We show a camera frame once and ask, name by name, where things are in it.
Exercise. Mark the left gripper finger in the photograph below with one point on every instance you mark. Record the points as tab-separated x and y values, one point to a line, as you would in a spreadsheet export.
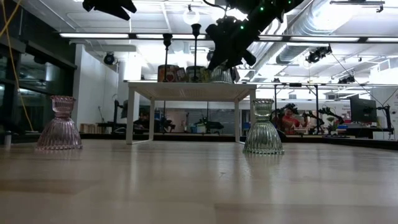
121	7

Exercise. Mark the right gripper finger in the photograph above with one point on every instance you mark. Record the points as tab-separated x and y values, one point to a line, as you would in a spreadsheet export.
227	54

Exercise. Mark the tall black candlestick holder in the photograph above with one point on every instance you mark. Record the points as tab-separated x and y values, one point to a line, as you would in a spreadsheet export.
196	29
167	39

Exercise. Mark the vanilla cake candle tin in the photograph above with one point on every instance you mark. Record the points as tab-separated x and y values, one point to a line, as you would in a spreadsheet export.
189	74

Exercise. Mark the orange heart candle tin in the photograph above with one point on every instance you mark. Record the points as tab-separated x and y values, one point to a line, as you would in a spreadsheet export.
172	74

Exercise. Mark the clear ribbed glass holder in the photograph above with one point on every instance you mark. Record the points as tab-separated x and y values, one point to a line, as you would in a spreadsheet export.
263	137

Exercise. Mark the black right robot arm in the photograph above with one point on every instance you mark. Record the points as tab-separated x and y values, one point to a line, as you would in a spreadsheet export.
280	6

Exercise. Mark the pink ribbed glass candle holder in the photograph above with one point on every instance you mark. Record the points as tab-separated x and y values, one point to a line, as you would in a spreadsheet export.
59	137

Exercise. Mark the long ceiling light strip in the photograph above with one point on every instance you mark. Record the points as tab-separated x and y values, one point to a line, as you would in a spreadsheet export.
93	35

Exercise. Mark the round white ceiling lamp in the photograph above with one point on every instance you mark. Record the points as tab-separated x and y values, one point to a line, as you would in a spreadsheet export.
191	17

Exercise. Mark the white metal shelf riser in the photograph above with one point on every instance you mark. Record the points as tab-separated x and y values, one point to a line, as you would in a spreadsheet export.
186	90

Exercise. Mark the black ceiling spotlight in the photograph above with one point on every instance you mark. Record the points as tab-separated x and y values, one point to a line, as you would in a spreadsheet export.
317	55
348	80

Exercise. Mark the person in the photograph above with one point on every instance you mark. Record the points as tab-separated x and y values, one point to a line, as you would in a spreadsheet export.
143	119
290	121

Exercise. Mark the black computer monitor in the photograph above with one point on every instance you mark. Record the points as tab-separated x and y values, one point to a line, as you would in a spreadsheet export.
123	109
362	110

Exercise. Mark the wooden slat box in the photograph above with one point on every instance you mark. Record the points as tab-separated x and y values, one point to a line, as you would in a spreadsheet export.
87	128

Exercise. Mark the black ceiling track light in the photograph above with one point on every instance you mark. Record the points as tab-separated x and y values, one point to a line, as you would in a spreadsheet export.
379	8

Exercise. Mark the dark office desk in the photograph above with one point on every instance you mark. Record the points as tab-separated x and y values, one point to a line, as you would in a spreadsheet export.
357	130

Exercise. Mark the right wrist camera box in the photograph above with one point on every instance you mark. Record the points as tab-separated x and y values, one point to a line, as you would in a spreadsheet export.
213	31

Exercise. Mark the black round ceiling camera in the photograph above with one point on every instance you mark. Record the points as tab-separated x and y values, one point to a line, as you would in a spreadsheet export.
109	59

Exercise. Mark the black metal frame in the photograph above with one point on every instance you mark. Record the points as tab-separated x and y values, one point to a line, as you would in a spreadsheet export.
295	84

